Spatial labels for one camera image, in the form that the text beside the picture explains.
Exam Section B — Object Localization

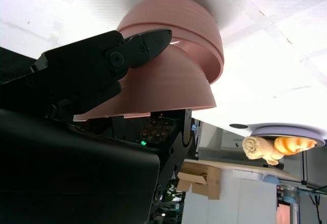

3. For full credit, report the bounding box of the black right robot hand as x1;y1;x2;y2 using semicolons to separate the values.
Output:
0;28;194;224

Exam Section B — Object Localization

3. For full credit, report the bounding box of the pink plastic bowl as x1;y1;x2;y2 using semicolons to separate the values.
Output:
73;47;218;122
119;28;225;85
116;0;223;63

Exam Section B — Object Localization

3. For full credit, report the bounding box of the brown cardboard box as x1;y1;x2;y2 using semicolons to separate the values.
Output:
177;161;222;200

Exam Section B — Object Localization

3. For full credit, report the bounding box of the grey metal panel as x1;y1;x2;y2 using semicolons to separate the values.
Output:
198;121;247;161

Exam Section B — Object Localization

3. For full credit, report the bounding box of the light wooden board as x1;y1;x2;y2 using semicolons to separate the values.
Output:
183;159;289;177

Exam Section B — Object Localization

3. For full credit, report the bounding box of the white cabinet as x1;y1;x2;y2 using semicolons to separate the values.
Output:
181;169;278;224

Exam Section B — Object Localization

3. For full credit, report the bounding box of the rolled beige towel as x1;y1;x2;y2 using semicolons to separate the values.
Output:
242;136;284;166

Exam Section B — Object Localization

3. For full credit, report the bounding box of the light blue dome object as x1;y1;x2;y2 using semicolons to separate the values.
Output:
263;174;281;185

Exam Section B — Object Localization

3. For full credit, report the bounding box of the grey metal cylinder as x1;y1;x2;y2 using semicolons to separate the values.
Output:
282;185;299;204

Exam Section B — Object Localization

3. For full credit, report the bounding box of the round white plate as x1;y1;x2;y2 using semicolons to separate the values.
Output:
251;123;325;147

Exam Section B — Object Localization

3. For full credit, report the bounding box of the orange croissant bread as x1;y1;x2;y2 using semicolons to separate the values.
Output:
273;136;317;155

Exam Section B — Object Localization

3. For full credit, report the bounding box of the aluminium frame profile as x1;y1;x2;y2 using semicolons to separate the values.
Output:
301;149;327;192

